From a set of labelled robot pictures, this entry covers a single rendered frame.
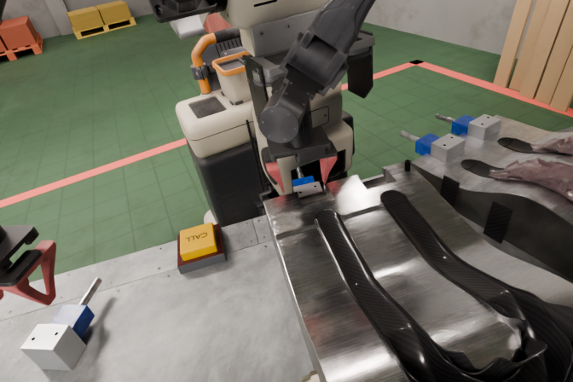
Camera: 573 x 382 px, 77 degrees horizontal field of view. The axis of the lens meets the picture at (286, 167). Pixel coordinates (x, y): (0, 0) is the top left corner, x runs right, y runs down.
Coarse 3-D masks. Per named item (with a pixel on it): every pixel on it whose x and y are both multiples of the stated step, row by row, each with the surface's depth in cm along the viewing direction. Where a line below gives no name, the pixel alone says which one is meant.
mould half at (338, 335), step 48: (336, 192) 59; (432, 192) 56; (288, 240) 52; (384, 240) 50; (480, 240) 47; (288, 288) 54; (336, 288) 45; (384, 288) 43; (432, 288) 40; (528, 288) 36; (336, 336) 36; (432, 336) 33; (480, 336) 32
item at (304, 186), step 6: (300, 168) 77; (300, 174) 74; (294, 180) 72; (300, 180) 71; (306, 180) 71; (312, 180) 71; (294, 186) 70; (300, 186) 68; (306, 186) 67; (312, 186) 67; (318, 186) 67; (300, 192) 66; (306, 192) 66; (312, 192) 66; (318, 192) 65
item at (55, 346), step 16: (96, 288) 58; (64, 304) 54; (80, 304) 55; (64, 320) 52; (80, 320) 52; (32, 336) 49; (48, 336) 49; (64, 336) 49; (80, 336) 52; (32, 352) 48; (48, 352) 47; (64, 352) 49; (80, 352) 51; (48, 368) 50; (64, 368) 50
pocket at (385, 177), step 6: (384, 174) 63; (390, 174) 61; (366, 180) 63; (372, 180) 63; (378, 180) 63; (384, 180) 63; (390, 180) 62; (366, 186) 63; (372, 186) 63; (378, 186) 63
